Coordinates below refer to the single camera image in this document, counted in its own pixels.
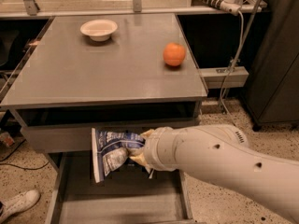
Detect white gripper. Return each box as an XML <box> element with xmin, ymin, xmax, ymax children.
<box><xmin>129</xmin><ymin>127</ymin><xmax>178</xmax><ymax>172</ymax></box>

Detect blue chip bag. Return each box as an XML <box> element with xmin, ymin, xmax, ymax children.
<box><xmin>92</xmin><ymin>128</ymin><xmax>153</xmax><ymax>183</ymax></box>

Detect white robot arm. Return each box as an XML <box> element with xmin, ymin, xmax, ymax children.
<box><xmin>132</xmin><ymin>124</ymin><xmax>299</xmax><ymax>224</ymax></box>

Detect grey open middle drawer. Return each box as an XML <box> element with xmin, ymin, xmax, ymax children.
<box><xmin>45</xmin><ymin>151</ymin><xmax>195</xmax><ymax>224</ymax></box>

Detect grey metal drawer cabinet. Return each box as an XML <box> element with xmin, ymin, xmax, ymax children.
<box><xmin>0</xmin><ymin>12</ymin><xmax>209</xmax><ymax>224</ymax></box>

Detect grey top drawer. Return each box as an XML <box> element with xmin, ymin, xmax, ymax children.
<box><xmin>17</xmin><ymin>101</ymin><xmax>200</xmax><ymax>153</ymax></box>

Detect orange fruit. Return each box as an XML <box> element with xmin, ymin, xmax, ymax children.
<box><xmin>163</xmin><ymin>43</ymin><xmax>186</xmax><ymax>66</ymax></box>

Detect white paper bowl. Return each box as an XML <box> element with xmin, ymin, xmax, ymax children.
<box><xmin>80</xmin><ymin>20</ymin><xmax>118</xmax><ymax>42</ymax></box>

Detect white sneaker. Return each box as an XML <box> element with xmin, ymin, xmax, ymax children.
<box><xmin>0</xmin><ymin>189</ymin><xmax>40</xmax><ymax>224</ymax></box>

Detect dark grey cabinet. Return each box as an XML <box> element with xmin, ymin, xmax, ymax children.
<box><xmin>241</xmin><ymin>0</ymin><xmax>299</xmax><ymax>131</ymax></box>

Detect white power strip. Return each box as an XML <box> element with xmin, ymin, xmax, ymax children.
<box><xmin>199</xmin><ymin>0</ymin><xmax>241</xmax><ymax>16</ymax></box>

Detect grey back shelf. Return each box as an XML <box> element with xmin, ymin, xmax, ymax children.
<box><xmin>0</xmin><ymin>0</ymin><xmax>269</xmax><ymax>19</ymax></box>

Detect white cable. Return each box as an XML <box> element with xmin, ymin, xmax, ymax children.
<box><xmin>218</xmin><ymin>10</ymin><xmax>246</xmax><ymax>126</ymax></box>

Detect black floor cable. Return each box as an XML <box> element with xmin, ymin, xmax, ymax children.
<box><xmin>0</xmin><ymin>137</ymin><xmax>50</xmax><ymax>171</ymax></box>

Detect grey metal rail beam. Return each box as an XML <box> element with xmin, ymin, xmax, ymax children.
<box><xmin>199</xmin><ymin>66</ymin><xmax>249</xmax><ymax>89</ymax></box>

